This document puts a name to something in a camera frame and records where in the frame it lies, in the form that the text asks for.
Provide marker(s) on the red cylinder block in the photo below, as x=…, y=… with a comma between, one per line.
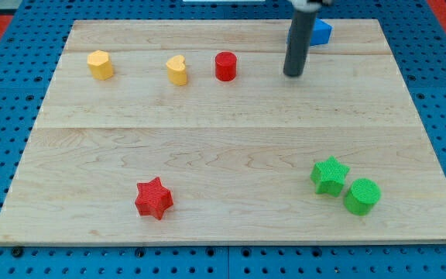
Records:
x=225, y=66

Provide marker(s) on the red star block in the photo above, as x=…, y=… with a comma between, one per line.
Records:
x=153, y=198

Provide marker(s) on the yellow heart block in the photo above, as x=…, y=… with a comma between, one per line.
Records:
x=177, y=70

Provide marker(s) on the green star block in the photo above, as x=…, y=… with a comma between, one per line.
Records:
x=329, y=176

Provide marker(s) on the yellow hexagon block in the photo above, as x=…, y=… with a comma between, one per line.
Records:
x=100, y=65

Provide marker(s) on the blue triangular block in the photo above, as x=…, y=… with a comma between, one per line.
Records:
x=321, y=33

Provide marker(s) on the green cylinder block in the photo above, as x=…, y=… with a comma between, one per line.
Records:
x=362, y=196

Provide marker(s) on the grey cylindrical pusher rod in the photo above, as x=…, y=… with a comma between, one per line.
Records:
x=301, y=31

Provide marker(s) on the light wooden board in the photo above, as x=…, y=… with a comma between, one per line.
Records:
x=236, y=155

